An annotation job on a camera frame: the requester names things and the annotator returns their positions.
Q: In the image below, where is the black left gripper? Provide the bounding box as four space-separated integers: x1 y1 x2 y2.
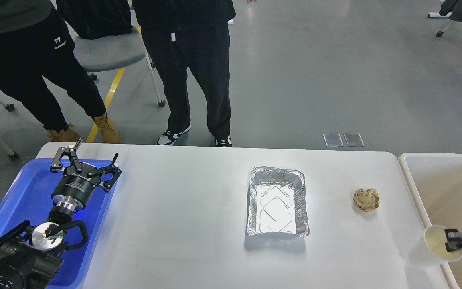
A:
50 138 122 210

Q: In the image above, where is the white paper cup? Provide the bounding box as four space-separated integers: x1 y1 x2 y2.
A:
408 225 462 267

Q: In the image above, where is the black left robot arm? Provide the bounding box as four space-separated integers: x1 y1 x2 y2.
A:
0 141 122 289

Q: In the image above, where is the beige plastic bin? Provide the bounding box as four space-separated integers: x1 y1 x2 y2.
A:
399 153 462 289

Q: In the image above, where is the blue plastic tray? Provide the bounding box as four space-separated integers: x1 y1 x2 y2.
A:
0 159 114 289

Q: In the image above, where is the crumpled brown paper ball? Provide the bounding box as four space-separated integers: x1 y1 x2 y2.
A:
353 188 380 212

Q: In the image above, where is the grey office chair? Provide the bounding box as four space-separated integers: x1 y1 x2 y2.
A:
74 0 166 108

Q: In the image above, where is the person in black trousers left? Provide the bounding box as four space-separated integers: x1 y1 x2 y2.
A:
0 0 122 143

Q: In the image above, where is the person in black trousers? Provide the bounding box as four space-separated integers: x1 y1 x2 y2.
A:
0 0 122 143
132 0 236 147

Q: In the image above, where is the black bag on chair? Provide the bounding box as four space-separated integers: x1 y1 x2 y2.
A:
56 0 133 40

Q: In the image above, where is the floor socket plate right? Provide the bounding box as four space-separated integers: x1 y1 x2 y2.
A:
344 133 365 147

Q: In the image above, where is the floor socket plate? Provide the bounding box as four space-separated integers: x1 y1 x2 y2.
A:
323 133 344 147
344 133 365 147

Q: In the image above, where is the person in black trousers middle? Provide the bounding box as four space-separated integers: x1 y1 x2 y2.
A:
132 0 236 147

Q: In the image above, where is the floor socket plate left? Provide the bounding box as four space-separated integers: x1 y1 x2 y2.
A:
323 133 344 147

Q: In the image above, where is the aluminium foil tray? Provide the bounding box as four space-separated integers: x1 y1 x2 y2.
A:
246 166 310 237

